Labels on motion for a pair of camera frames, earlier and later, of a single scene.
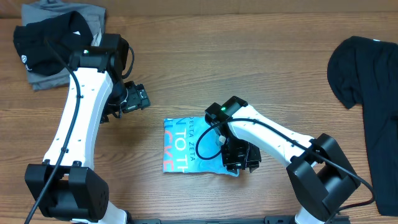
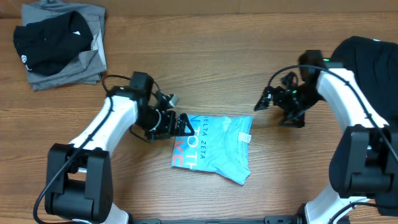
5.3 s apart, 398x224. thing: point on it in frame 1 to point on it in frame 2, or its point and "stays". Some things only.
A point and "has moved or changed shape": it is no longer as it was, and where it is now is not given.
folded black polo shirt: x=68 y=32 stays
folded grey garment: x=48 y=9 stays
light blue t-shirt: x=190 y=145 has moved or changed shape
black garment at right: x=363 y=70 stays
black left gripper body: x=130 y=99 to x=157 y=123
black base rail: x=280 y=219 stays
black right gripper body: x=241 y=154 to x=295 y=102
